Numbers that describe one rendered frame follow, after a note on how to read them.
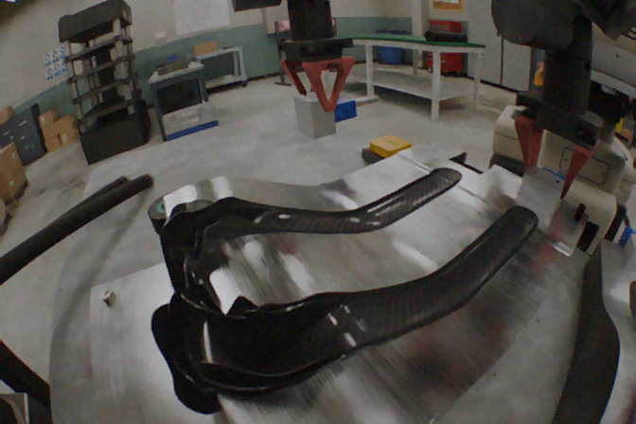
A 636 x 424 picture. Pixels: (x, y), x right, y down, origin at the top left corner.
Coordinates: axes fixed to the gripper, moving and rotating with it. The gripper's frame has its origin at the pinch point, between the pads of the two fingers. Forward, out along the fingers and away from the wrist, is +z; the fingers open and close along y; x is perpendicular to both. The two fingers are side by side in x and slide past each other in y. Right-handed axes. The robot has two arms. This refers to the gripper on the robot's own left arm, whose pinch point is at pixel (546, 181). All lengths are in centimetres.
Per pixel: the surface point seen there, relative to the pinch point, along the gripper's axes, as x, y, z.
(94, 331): -47.8, -11.7, 4.9
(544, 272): -11.3, 5.5, 2.2
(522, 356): -13.0, 9.0, 10.8
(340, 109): -10.8, -26.8, -2.8
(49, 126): -313, -610, 42
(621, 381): -16.7, 17.8, 1.2
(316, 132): -15.0, -26.5, -0.5
